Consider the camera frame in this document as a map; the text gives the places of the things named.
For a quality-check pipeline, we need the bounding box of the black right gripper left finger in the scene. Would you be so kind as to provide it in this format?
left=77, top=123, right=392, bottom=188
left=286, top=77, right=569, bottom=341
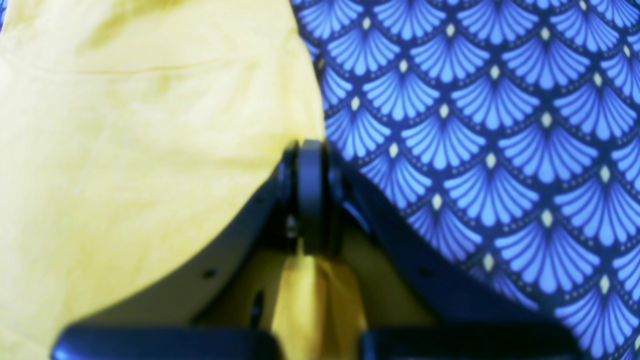
left=50, top=140, right=300, bottom=360

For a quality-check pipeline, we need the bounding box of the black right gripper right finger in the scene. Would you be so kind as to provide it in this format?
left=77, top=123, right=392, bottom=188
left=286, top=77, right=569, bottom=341
left=299, top=139, right=583, bottom=360

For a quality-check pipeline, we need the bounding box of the yellow T-shirt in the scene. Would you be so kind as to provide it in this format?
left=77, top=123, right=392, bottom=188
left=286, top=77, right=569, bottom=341
left=0, top=0, right=368, bottom=360

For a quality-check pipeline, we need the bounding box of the blue fan-patterned tablecloth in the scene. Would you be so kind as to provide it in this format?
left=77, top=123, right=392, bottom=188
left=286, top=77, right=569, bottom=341
left=291, top=0, right=640, bottom=360

